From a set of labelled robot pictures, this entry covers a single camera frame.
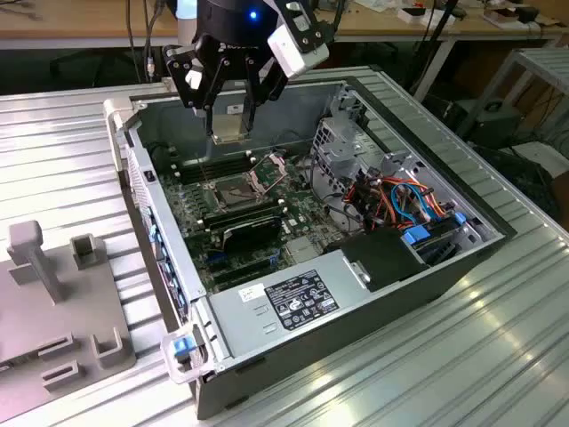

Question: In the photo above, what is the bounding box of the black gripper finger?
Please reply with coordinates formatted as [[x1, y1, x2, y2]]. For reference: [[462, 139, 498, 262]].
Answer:
[[241, 51, 287, 133], [194, 39, 229, 138]]

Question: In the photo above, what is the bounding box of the silver topped CPU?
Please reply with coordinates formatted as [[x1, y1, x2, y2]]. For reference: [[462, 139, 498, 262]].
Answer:
[[211, 113, 249, 146]]

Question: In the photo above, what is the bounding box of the metal socket cover frame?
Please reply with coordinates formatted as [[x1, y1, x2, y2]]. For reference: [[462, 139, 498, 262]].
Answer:
[[251, 155, 290, 189]]

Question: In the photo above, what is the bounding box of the black RAM slot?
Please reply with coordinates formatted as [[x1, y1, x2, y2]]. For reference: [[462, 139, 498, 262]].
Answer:
[[202, 205, 286, 230], [171, 150, 251, 170], [177, 160, 258, 184], [174, 156, 256, 179], [199, 202, 285, 227], [172, 153, 253, 174], [197, 198, 283, 223], [203, 209, 288, 234]]

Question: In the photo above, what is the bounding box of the CPU socket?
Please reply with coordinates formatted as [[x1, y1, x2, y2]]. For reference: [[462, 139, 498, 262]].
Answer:
[[202, 174, 273, 217]]

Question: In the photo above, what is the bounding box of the black expansion slot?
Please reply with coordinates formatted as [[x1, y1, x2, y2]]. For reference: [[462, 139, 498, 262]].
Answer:
[[206, 256, 271, 280]]

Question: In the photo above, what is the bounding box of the silver metal drive cage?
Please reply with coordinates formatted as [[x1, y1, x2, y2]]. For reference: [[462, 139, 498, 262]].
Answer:
[[309, 116, 386, 224]]

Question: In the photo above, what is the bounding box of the green motherboard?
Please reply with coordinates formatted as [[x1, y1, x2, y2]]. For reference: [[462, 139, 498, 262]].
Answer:
[[157, 149, 355, 295]]

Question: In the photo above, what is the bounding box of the black graphics card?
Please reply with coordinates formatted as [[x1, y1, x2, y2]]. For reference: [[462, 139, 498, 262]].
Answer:
[[220, 215, 285, 256]]

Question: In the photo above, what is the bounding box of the wooden desk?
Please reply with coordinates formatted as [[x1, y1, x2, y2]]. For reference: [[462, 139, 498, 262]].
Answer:
[[0, 0, 565, 51]]

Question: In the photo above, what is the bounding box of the silver chipset heatsink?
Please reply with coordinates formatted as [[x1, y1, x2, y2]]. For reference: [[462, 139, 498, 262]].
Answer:
[[285, 237, 326, 264]]

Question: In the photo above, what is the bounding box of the small white box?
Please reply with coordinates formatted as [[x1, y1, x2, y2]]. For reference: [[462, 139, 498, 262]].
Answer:
[[397, 4, 457, 27]]

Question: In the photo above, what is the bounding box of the silver power supply unit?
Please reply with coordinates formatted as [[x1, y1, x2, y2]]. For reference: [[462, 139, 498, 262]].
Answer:
[[206, 248, 373, 362]]

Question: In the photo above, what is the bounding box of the black plastic shroud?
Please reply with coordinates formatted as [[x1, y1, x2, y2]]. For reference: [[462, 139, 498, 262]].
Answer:
[[323, 229, 431, 294]]

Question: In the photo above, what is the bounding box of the blue disk carrier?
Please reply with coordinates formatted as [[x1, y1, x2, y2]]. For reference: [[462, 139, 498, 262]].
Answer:
[[399, 223, 437, 246]]

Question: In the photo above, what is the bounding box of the blue case latch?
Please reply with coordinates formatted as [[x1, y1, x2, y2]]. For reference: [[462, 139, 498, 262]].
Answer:
[[171, 336, 197, 359]]

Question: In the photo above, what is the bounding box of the grey parts rack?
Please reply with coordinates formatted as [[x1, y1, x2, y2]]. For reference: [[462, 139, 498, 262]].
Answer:
[[0, 220, 137, 427]]

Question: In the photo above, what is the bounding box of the black and silver PC case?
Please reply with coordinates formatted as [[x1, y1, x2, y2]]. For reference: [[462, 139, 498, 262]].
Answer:
[[102, 76, 519, 422]]

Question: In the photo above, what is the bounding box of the brown cardboard box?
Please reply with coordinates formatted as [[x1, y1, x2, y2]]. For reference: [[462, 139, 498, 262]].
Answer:
[[482, 7, 541, 31]]

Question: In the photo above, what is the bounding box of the black bracket wrist camera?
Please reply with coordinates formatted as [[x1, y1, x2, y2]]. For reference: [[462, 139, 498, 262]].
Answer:
[[161, 43, 204, 112]]

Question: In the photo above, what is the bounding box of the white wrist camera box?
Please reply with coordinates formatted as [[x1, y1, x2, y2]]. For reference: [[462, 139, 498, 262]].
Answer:
[[265, 0, 333, 83]]

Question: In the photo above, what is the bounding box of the orange red wire bundle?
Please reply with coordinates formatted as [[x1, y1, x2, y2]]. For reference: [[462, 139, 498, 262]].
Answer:
[[342, 174, 460, 236]]

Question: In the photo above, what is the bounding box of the blue wire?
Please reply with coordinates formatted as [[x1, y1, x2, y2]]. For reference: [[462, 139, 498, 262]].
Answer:
[[389, 180, 451, 222]]

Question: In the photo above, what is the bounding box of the black box with handle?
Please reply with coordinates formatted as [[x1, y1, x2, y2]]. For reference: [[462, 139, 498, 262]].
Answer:
[[453, 100, 525, 151]]

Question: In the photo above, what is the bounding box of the grey metal frame table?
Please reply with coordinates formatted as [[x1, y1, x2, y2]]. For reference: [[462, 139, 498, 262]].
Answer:
[[460, 46, 569, 149]]

